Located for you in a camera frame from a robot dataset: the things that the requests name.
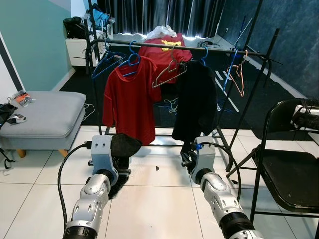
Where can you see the black shorts white lettering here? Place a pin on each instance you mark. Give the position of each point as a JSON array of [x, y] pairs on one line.
[[124, 145]]

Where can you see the grey metal hanger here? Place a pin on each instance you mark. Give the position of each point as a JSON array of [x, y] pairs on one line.
[[169, 73]]

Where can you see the blue plastic hanger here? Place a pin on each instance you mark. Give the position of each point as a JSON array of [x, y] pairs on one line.
[[102, 68], [204, 57], [133, 59], [228, 74]]

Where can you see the orange plastic hanger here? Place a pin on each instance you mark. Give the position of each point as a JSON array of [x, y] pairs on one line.
[[241, 82]]

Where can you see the black shirt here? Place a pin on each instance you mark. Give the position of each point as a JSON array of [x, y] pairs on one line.
[[197, 104]]

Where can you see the red shirt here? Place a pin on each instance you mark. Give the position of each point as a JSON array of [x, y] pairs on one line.
[[132, 104]]

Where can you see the black folding chair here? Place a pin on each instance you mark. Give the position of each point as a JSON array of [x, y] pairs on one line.
[[294, 174]]

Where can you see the red cloth with yellow print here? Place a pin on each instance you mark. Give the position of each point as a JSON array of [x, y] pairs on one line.
[[159, 52]]

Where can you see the small silver black packet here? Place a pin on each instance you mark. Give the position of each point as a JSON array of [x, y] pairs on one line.
[[17, 118]]

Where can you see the grey power strip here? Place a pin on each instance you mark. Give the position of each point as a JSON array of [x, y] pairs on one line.
[[205, 44]]

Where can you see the black metal clothes rack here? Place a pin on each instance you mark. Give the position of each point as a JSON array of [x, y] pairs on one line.
[[149, 45]]

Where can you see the white cabinet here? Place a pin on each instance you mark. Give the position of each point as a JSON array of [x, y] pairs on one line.
[[79, 52]]

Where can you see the orange packet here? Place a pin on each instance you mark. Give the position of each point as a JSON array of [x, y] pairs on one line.
[[21, 98]]

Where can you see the black crumpled cloth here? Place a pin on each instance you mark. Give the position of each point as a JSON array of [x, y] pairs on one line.
[[6, 114]]

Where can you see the white crumpled plastic bag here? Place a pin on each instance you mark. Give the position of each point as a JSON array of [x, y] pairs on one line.
[[162, 32]]

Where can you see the blue mop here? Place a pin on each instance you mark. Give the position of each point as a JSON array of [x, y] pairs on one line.
[[243, 36]]

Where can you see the black bag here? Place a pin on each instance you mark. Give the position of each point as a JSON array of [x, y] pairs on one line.
[[76, 27]]

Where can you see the dark pleated curtain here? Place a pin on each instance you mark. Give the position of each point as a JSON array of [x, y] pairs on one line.
[[159, 15]]

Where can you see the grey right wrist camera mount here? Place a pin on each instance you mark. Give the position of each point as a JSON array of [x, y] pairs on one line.
[[205, 157]]

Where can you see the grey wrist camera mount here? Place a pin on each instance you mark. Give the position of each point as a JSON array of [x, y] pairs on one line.
[[102, 152], [205, 157]]

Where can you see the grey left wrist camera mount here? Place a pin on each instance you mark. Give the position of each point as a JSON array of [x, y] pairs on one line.
[[102, 152]]

